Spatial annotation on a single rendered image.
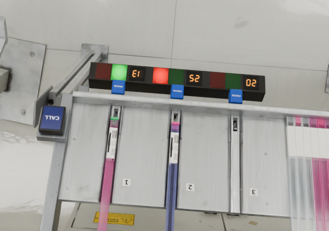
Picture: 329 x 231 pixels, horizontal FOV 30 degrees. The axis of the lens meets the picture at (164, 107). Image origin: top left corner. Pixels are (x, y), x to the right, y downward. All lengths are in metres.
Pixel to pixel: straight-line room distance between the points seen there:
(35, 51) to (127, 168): 0.86
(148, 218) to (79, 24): 0.68
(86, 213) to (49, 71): 0.59
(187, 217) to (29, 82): 0.70
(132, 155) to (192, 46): 0.81
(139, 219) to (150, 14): 0.68
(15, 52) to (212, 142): 0.92
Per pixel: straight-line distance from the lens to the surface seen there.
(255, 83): 1.20
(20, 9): 1.88
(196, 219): 1.44
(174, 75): 1.18
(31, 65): 1.88
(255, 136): 1.13
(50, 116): 1.08
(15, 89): 1.90
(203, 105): 1.12
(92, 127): 1.11
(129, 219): 1.41
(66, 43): 1.86
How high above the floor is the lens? 1.83
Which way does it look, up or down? 78 degrees down
